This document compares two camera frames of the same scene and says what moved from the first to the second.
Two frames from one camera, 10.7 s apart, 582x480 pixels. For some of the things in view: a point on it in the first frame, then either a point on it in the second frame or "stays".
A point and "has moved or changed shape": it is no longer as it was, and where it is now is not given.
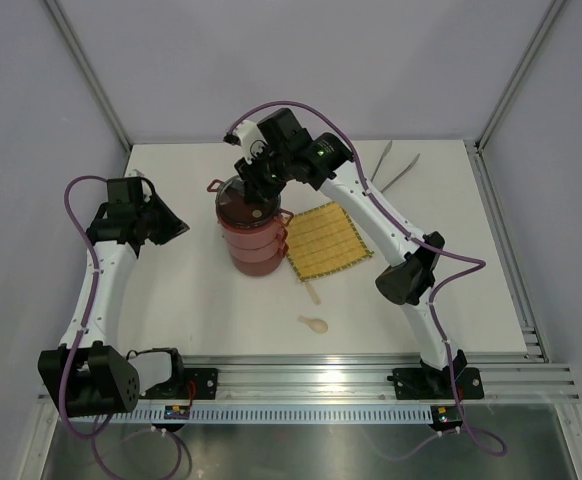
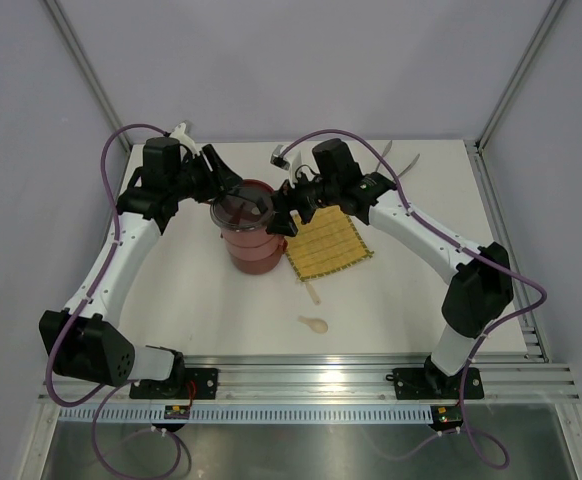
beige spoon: [317, 325] stays
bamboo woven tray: [322, 240] stays
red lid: [233, 208] has moved or changed shape
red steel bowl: [257, 259] stays
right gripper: [255, 190] → [282, 222]
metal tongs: [400, 175] stays
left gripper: [173, 225] → [227, 179]
